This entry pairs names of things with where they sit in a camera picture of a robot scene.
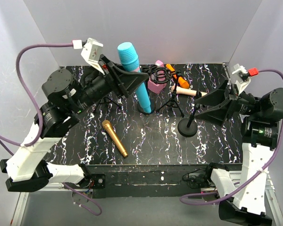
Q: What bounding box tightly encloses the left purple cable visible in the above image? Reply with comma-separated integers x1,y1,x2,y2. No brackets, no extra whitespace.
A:
0,41,102,216

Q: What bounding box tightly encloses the beige microphone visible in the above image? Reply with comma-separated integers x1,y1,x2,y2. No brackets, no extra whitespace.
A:
171,85,207,96

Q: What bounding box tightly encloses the round base shock-mount stand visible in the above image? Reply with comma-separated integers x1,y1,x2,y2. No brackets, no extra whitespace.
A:
137,65,172,115

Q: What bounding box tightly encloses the orange microphone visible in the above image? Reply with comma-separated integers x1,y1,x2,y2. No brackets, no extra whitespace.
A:
165,64,191,89

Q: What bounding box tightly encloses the right round base stand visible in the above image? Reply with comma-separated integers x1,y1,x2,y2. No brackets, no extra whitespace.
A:
177,103,200,137

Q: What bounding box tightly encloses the black tripod stand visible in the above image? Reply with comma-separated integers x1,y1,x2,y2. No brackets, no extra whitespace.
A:
92,97,122,114
155,70,184,117

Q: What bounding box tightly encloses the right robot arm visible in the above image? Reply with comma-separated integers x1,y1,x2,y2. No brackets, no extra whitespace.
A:
195,82,283,226

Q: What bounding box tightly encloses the pink microphone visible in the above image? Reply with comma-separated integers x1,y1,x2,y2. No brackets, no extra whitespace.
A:
148,60,167,94

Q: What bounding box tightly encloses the gold microphone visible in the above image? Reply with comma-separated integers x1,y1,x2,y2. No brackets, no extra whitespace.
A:
102,120,128,158

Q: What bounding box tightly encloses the blue microphone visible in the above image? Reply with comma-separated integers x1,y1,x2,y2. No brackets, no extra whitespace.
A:
117,42,152,113

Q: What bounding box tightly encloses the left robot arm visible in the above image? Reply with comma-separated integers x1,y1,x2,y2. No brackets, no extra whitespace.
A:
0,55,149,192

